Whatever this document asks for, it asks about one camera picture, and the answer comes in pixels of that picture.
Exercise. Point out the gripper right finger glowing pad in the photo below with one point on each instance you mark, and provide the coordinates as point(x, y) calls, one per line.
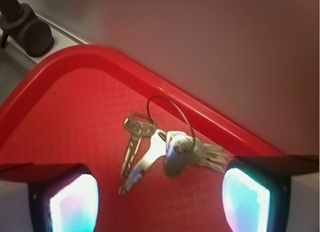
point(272, 193)

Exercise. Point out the grey curved faucet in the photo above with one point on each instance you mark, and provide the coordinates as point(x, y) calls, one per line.
point(20, 22)

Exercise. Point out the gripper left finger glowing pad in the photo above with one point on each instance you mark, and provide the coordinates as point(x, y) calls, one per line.
point(48, 198)

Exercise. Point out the silver keys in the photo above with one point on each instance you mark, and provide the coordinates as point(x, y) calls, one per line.
point(181, 151)

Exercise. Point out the orange plastic tray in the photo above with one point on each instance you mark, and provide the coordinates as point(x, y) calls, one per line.
point(71, 108)

